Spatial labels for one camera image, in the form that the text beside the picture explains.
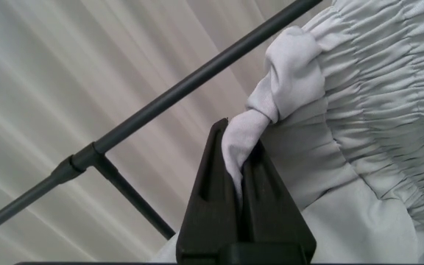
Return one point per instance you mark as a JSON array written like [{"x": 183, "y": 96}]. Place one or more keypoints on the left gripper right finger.
[{"x": 271, "y": 221}]

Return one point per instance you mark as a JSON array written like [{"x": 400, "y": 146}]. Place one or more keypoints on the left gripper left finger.
[{"x": 208, "y": 221}]

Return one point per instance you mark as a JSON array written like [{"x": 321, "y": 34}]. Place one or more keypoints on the pale grey shorts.
[{"x": 363, "y": 110}]

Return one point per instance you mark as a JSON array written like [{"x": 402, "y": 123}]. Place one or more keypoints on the black clothes rack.
[{"x": 197, "y": 77}]

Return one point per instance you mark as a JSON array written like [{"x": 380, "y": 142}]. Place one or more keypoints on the white curtain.
[{"x": 50, "y": 73}]

